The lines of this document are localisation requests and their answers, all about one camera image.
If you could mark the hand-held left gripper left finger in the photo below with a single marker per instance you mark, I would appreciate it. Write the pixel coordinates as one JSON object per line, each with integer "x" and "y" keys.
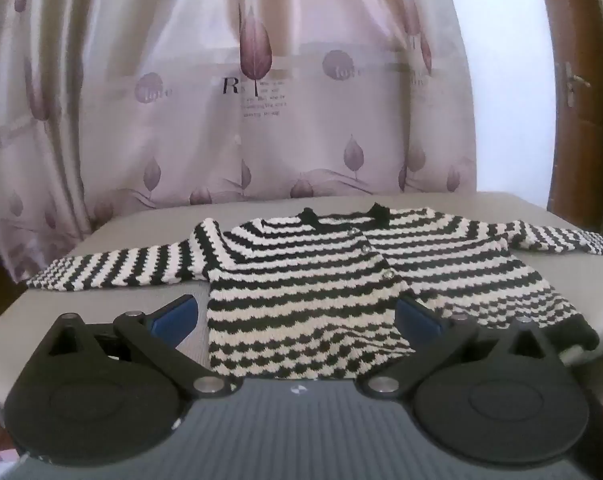
{"x": 175, "y": 319}

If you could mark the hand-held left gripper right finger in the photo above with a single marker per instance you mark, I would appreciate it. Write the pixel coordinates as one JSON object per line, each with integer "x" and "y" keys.
{"x": 420, "y": 321}

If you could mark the black and white striped sweater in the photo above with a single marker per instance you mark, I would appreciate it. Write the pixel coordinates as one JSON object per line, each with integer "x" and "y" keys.
{"x": 301, "y": 305}

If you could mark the pink leaf print curtain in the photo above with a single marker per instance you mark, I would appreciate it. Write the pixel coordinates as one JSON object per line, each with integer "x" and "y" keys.
{"x": 221, "y": 85}

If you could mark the brown wooden door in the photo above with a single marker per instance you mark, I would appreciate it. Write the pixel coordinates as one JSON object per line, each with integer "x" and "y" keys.
{"x": 581, "y": 125}

